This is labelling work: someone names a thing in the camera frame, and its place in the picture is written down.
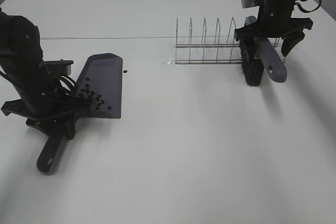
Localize pile of coffee beans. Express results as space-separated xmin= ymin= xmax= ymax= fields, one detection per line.
xmin=77 ymin=77 xmax=112 ymax=111

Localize metal wire dish rack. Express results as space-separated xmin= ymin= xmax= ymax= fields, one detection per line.
xmin=174 ymin=16 xmax=287 ymax=65

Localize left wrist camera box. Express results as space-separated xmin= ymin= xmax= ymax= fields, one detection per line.
xmin=44 ymin=59 xmax=74 ymax=76

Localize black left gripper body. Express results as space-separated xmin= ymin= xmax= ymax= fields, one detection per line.
xmin=1 ymin=99 xmax=91 ymax=140

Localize grey plastic dustpan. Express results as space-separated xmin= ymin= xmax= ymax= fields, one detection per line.
xmin=36 ymin=53 xmax=123 ymax=175

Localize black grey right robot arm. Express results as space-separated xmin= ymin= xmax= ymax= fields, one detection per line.
xmin=234 ymin=0 xmax=313 ymax=57

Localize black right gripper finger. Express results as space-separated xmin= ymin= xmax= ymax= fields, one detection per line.
xmin=281 ymin=30 xmax=305 ymax=56

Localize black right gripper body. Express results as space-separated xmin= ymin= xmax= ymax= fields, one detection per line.
xmin=234 ymin=17 xmax=313 ymax=41

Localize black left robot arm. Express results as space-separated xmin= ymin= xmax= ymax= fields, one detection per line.
xmin=1 ymin=12 xmax=90 ymax=140

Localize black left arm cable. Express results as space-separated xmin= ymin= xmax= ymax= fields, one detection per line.
xmin=51 ymin=76 xmax=79 ymax=104

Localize grey hand brush black bristles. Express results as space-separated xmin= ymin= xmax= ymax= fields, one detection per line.
xmin=239 ymin=15 xmax=288 ymax=87

